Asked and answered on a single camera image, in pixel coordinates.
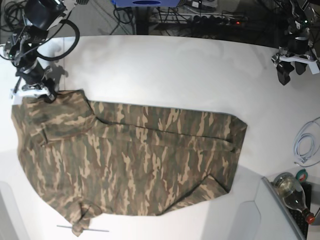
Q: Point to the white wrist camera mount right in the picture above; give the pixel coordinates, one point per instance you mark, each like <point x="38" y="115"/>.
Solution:
<point x="18" y="95"/>

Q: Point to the blue bin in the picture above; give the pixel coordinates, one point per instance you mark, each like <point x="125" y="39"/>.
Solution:
<point x="145" y="3"/>

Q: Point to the clear plastic bottle red cap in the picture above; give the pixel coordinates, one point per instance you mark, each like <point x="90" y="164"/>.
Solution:
<point x="293" y="195"/>

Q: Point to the green tape roll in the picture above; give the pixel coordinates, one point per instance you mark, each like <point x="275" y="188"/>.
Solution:
<point x="302" y="175"/>

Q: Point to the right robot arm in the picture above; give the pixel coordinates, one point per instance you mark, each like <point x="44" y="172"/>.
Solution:
<point x="39" y="16"/>

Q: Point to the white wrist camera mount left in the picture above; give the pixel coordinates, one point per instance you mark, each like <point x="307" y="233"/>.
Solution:
<point x="283" y="61"/>

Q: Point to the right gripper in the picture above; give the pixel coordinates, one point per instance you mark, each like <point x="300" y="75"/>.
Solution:
<point x="36" y="77"/>

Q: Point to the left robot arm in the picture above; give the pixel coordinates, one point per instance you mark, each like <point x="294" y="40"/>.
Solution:
<point x="295" y="19"/>

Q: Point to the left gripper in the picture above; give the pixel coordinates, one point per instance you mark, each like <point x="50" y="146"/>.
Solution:
<point x="290" y="46"/>

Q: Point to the camouflage t-shirt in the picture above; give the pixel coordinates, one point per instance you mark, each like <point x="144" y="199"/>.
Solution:
<point x="86" y="158"/>

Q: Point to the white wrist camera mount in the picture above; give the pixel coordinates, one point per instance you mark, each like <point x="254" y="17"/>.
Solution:
<point x="283" y="61"/>
<point x="18" y="95"/>

